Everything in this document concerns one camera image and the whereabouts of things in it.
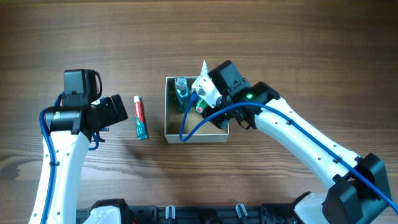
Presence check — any blue mouthwash bottle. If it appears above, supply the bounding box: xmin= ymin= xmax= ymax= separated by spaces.
xmin=174 ymin=77 xmax=190 ymax=112

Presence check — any red green toothpaste tube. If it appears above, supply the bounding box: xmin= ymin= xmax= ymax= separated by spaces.
xmin=134 ymin=95 xmax=148 ymax=140

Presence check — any left blue cable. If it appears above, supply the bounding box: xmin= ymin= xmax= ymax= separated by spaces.
xmin=39 ymin=91 xmax=109 ymax=224

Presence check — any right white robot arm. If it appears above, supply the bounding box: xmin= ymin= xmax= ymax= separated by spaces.
xmin=192 ymin=60 xmax=397 ymax=223

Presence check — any green white small box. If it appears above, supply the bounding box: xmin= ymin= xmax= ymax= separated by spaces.
xmin=195 ymin=99 xmax=208 ymax=114

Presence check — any white lotion tube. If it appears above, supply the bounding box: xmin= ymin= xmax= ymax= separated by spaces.
xmin=200 ymin=60 xmax=208 ymax=77

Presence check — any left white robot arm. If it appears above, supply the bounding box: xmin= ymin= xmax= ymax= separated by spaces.
xmin=29 ymin=69 xmax=128 ymax=223

